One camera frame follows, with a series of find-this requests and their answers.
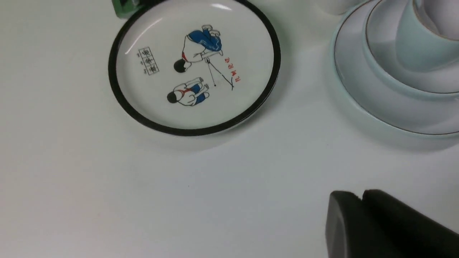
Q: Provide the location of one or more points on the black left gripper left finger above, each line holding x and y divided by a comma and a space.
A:
350, 232

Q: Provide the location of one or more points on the green rectangular tray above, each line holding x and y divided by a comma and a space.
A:
126, 8

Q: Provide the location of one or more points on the light blue bowl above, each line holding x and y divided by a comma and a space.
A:
394, 77

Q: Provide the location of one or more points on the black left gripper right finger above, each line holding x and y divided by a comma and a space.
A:
414, 234

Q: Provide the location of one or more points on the light blue large plate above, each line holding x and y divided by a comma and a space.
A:
378, 104

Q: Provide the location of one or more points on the light blue cup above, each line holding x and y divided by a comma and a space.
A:
427, 35

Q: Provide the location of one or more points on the white illustrated plate black rim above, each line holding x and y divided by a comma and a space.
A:
194, 67

